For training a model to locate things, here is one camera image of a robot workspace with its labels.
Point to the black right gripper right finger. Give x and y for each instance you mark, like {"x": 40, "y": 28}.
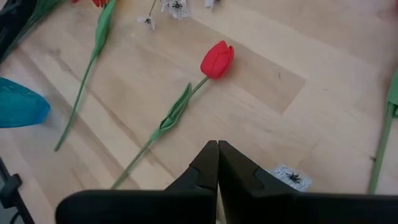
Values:
{"x": 280, "y": 208}

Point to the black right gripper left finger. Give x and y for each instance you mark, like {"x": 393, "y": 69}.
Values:
{"x": 186, "y": 205}

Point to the white blossom spray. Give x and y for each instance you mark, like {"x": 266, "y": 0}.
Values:
{"x": 177, "y": 7}
{"x": 290, "y": 178}

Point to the red tulip with green stem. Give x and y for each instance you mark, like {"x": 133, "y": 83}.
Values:
{"x": 217, "y": 60}
{"x": 102, "y": 28}

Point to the blue translucent vase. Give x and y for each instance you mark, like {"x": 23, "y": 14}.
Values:
{"x": 18, "y": 105}

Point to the black table edge bracket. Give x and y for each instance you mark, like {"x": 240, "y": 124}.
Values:
{"x": 11, "y": 186}

